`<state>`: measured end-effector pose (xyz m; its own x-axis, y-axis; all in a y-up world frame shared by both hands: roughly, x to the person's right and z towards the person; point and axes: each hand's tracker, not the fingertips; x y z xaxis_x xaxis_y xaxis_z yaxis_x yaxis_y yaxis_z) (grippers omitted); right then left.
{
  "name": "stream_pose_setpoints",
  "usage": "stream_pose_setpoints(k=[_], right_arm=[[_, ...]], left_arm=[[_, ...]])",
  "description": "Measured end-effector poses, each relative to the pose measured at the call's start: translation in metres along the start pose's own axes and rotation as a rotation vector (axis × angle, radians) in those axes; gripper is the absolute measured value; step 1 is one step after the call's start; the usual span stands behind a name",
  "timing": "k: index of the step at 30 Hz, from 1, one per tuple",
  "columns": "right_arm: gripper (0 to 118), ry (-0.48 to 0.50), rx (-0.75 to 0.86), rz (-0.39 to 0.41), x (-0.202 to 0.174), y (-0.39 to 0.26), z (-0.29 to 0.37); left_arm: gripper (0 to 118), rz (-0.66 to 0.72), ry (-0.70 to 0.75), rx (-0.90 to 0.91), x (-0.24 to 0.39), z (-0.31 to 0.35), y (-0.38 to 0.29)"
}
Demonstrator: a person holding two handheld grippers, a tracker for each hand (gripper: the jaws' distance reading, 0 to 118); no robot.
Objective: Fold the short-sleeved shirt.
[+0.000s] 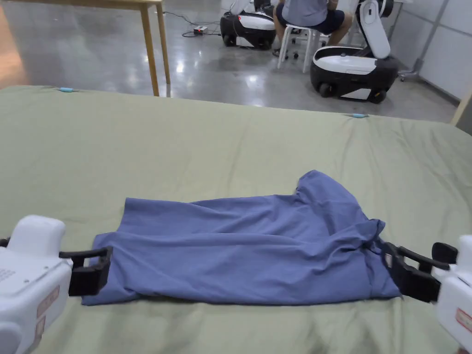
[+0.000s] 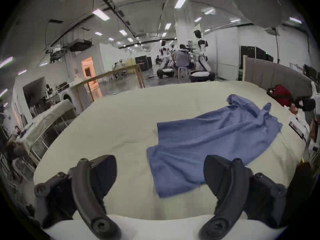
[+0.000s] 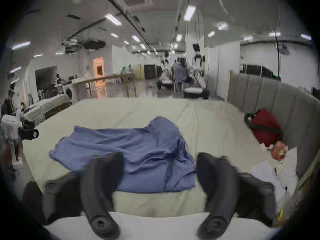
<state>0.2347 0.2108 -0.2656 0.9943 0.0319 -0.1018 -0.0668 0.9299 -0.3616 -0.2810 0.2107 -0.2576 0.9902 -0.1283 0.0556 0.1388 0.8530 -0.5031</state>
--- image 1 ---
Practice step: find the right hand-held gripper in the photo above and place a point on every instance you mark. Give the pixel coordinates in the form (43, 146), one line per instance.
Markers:
(457, 295)

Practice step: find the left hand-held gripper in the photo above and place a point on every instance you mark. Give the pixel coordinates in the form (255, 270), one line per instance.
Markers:
(29, 280)

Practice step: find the blue shirt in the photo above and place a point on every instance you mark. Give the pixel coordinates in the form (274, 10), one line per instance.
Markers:
(236, 250)

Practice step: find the bed with pale green sheet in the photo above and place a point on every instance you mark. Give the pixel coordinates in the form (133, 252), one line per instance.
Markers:
(191, 155)

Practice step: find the light blue sheet clip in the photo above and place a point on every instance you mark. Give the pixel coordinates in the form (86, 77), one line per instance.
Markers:
(360, 115)
(66, 89)

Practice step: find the white and black wheeled robot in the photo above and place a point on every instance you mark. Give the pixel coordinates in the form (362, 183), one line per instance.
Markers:
(354, 70)
(250, 25)

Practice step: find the white power strip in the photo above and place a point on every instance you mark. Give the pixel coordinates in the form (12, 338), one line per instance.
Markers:
(200, 29)

